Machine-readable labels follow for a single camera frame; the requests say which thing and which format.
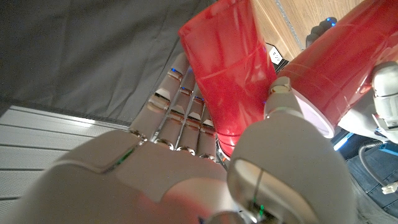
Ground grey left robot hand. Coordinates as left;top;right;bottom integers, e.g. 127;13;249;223
306;17;398;144

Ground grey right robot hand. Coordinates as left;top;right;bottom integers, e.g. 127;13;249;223
0;52;357;224

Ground red plastic cup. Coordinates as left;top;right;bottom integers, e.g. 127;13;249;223
276;0;398;140
178;0;278;158

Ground person's leg in jeans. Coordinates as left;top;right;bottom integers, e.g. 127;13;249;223
345;146;398;224

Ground white power strip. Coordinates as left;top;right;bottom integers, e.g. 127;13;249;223
266;43;285;66

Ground wooden table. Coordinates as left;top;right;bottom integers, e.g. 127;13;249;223
275;0;304;50

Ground black curtain backdrop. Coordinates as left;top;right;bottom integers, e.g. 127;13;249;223
0;0;218;127

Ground grey cable with white plug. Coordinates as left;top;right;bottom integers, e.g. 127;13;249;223
357;143;398;195

